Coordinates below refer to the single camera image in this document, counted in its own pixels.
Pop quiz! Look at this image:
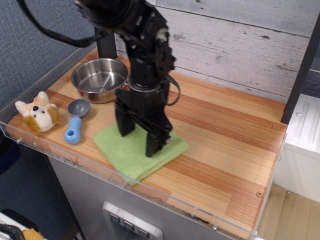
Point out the white side cabinet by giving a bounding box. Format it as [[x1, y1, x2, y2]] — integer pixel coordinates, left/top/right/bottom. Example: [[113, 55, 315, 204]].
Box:
[[273, 94, 320, 202]]

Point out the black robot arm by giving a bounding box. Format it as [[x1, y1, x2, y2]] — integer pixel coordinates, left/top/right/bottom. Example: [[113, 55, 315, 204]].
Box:
[[75, 0, 178, 157]]

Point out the blue grey toy spoon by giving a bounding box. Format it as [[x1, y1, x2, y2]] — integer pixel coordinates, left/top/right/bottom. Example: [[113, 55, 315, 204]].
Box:
[[64, 98, 91, 145]]

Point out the green towel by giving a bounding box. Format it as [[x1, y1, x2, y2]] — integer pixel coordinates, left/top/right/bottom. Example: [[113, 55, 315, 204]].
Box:
[[92, 124, 189, 186]]

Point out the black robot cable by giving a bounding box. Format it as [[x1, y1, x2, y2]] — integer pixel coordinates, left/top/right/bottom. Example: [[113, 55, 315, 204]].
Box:
[[16, 0, 181, 107]]

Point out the dark vertical frame post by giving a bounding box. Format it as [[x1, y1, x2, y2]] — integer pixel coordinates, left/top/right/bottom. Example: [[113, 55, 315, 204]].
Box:
[[96, 32, 118, 59]]

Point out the grey cabinet with buttons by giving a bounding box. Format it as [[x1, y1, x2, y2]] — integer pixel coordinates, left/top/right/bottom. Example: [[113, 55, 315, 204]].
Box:
[[49, 157, 253, 240]]

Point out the yellow object at corner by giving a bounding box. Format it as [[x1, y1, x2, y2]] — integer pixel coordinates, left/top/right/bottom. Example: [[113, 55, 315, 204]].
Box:
[[22, 228, 45, 240]]

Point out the clear acrylic table guard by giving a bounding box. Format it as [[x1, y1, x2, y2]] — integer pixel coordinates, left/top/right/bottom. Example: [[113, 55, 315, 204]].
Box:
[[5, 50, 287, 240]]

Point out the plush dog head toy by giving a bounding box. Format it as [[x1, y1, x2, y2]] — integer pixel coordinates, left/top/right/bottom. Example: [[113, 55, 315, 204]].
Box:
[[15, 91, 60, 134]]

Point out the dark right frame post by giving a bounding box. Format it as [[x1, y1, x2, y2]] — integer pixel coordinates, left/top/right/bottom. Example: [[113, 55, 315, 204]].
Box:
[[280, 13, 320, 125]]

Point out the stainless steel pan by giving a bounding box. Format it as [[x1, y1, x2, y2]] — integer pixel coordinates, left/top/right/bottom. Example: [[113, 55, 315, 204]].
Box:
[[71, 58, 129, 104]]

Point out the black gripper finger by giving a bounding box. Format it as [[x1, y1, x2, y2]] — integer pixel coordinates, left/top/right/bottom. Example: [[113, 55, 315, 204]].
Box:
[[145, 131, 165, 157], [115, 110, 135, 137]]

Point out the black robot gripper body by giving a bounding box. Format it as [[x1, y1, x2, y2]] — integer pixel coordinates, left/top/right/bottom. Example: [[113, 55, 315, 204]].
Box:
[[115, 83, 172, 145]]

